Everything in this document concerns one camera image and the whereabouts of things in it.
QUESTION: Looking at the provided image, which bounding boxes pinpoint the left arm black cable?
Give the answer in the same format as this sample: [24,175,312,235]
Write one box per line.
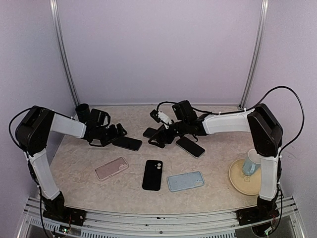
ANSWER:
[8,106,38,152]

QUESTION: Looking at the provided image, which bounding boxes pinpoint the dark phone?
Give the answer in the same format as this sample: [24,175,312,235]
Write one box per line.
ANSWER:
[176,137,205,158]
[112,136,142,151]
[143,127,158,139]

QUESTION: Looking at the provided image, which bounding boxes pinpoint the beige plate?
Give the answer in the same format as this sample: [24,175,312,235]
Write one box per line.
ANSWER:
[229,159,261,196]

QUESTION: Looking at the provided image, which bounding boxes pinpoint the light blue mug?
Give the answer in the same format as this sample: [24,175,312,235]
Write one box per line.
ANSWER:
[242,149,261,176]

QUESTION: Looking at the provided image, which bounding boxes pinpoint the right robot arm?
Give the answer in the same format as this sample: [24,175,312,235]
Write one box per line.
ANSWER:
[148,100,283,221]

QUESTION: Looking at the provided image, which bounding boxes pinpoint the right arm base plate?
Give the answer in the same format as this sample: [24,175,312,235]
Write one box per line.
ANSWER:
[236,206,280,226]

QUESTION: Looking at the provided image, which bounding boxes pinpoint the black phone case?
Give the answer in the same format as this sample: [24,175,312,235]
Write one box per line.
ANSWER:
[142,160,163,191]

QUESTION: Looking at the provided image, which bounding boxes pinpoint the black cylindrical cup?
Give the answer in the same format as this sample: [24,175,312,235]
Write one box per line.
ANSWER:
[75,103,90,123]

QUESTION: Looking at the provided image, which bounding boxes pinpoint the right aluminium frame post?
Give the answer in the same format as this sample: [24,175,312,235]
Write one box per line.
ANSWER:
[239,0,269,109]

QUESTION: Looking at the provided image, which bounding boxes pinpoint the aluminium frame post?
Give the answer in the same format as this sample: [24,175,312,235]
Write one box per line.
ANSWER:
[239,0,269,109]
[50,0,80,107]

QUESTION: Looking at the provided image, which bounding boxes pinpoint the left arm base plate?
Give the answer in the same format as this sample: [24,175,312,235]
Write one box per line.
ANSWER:
[43,207,87,227]

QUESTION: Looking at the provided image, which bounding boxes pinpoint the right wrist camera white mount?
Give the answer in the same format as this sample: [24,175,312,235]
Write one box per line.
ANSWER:
[150,109,173,129]

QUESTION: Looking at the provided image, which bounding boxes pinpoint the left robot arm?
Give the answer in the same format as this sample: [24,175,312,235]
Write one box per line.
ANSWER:
[14,106,127,221]

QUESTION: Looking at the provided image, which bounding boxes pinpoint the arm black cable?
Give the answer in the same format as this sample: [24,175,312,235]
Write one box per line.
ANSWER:
[156,86,305,159]
[8,106,38,152]

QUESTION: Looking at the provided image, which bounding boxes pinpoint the front aluminium rail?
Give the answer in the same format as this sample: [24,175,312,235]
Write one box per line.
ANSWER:
[14,195,305,238]

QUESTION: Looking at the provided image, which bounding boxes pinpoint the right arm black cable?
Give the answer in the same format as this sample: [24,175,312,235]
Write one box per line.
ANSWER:
[156,86,305,159]

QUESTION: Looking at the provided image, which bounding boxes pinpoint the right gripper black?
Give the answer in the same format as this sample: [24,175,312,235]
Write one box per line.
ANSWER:
[148,119,188,148]

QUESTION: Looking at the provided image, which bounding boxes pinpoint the pink phone case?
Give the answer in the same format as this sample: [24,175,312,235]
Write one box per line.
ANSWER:
[95,157,129,181]

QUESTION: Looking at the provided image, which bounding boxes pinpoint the left aluminium frame post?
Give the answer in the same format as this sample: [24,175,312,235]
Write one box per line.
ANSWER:
[50,0,80,107]

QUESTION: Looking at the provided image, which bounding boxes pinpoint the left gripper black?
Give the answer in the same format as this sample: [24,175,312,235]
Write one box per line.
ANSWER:
[97,123,127,147]

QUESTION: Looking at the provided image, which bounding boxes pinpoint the light blue phone case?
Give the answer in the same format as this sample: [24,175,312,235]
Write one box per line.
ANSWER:
[167,171,205,192]

